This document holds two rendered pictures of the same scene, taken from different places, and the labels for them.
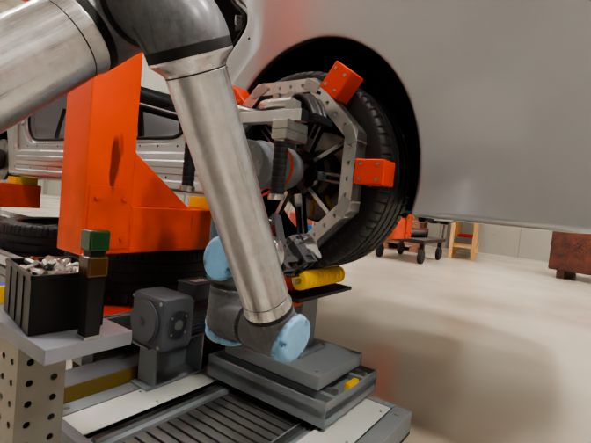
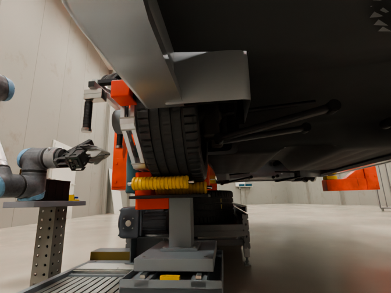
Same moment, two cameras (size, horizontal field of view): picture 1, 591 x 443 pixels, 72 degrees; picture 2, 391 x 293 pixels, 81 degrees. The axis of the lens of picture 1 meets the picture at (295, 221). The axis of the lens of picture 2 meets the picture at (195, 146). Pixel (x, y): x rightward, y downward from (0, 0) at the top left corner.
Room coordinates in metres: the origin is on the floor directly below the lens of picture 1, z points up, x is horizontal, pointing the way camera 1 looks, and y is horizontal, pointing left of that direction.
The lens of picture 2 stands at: (0.98, -1.06, 0.43)
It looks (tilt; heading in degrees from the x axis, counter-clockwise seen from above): 13 degrees up; 61
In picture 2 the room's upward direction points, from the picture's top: 2 degrees counter-clockwise
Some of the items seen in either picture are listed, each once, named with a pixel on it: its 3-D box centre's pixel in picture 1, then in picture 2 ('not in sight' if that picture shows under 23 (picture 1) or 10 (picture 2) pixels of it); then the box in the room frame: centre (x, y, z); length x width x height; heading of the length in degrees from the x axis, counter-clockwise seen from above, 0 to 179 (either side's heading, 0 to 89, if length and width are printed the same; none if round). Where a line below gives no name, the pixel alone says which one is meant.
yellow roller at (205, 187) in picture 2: not in sight; (181, 188); (1.45, -0.04, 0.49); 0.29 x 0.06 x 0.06; 145
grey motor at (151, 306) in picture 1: (192, 328); (155, 232); (1.45, 0.34, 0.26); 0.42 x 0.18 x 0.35; 145
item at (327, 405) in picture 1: (292, 372); (182, 270); (1.45, -0.04, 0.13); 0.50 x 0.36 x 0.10; 55
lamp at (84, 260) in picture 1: (93, 265); not in sight; (0.77, 0.38, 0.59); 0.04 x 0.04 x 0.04; 55
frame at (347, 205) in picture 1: (282, 169); (148, 120); (1.31, 0.06, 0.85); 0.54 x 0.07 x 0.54; 55
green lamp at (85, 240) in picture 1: (95, 239); not in sight; (0.77, 0.38, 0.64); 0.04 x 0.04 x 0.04; 55
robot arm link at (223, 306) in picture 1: (232, 311); (30, 185); (0.83, 0.11, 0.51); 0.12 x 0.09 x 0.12; 50
